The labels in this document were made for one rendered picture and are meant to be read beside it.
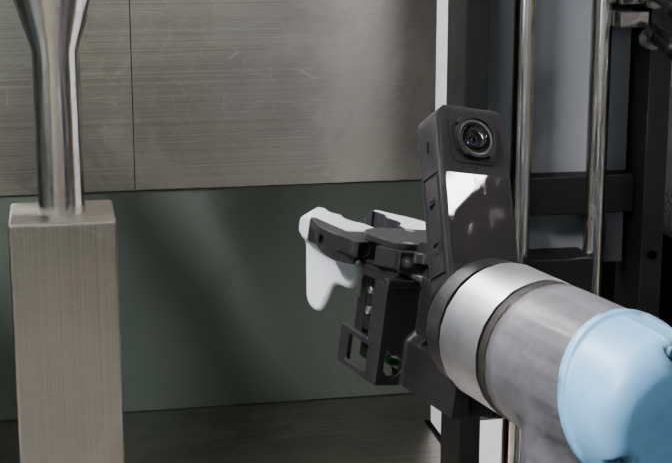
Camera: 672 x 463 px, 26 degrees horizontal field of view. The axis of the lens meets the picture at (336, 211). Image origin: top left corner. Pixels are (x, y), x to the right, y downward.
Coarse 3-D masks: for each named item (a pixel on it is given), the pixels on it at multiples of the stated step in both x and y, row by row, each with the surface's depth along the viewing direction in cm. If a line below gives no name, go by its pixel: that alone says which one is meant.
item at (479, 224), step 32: (448, 128) 81; (480, 128) 81; (448, 160) 80; (480, 160) 81; (448, 192) 80; (480, 192) 80; (448, 224) 79; (480, 224) 80; (512, 224) 81; (448, 256) 78; (480, 256) 79; (512, 256) 80
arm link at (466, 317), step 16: (480, 272) 75; (496, 272) 74; (512, 272) 74; (528, 272) 74; (464, 288) 74; (480, 288) 74; (496, 288) 73; (512, 288) 72; (464, 304) 74; (480, 304) 73; (496, 304) 72; (448, 320) 74; (464, 320) 73; (480, 320) 72; (448, 336) 74; (464, 336) 73; (480, 336) 71; (448, 352) 74; (464, 352) 72; (448, 368) 75; (464, 368) 73; (464, 384) 74; (480, 400) 73
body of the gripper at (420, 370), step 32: (384, 256) 82; (416, 256) 81; (384, 288) 81; (416, 288) 82; (448, 288) 76; (384, 320) 81; (416, 320) 82; (384, 352) 82; (416, 352) 81; (384, 384) 82; (416, 384) 81; (448, 384) 78; (448, 416) 78; (480, 416) 78
